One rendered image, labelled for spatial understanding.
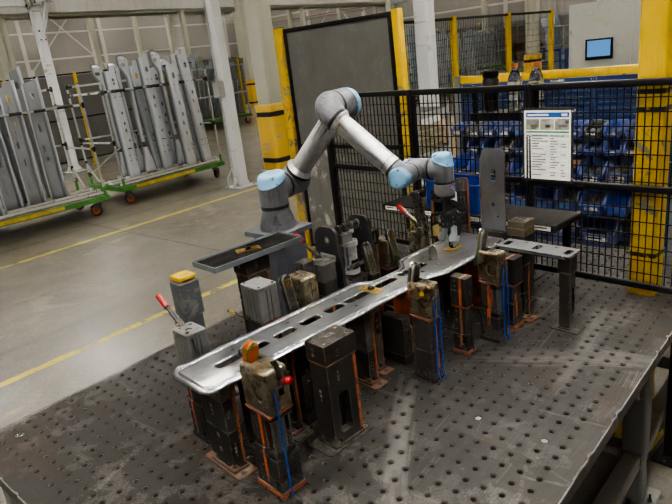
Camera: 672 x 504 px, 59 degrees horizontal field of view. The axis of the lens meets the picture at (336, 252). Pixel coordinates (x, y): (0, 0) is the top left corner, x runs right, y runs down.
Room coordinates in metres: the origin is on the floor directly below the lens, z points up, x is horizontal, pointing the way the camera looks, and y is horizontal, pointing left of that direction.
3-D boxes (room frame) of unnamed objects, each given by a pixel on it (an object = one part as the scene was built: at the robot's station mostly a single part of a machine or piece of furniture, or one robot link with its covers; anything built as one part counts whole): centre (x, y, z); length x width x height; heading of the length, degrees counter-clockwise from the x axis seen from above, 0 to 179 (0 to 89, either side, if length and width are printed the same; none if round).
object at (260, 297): (1.75, 0.25, 0.90); 0.13 x 0.10 x 0.41; 42
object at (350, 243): (2.07, -0.04, 0.94); 0.18 x 0.13 x 0.49; 132
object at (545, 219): (2.60, -0.64, 1.02); 0.90 x 0.22 x 0.03; 42
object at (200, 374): (1.83, -0.09, 1.00); 1.38 x 0.22 x 0.02; 132
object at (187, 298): (1.77, 0.49, 0.92); 0.08 x 0.08 x 0.44; 42
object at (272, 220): (2.40, 0.23, 1.15); 0.15 x 0.15 x 0.10
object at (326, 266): (1.97, 0.05, 0.89); 0.13 x 0.11 x 0.38; 42
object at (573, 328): (1.98, -0.82, 0.84); 0.11 x 0.06 x 0.29; 42
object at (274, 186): (2.41, 0.22, 1.27); 0.13 x 0.12 x 0.14; 147
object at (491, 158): (2.32, -0.65, 1.17); 0.12 x 0.01 x 0.34; 42
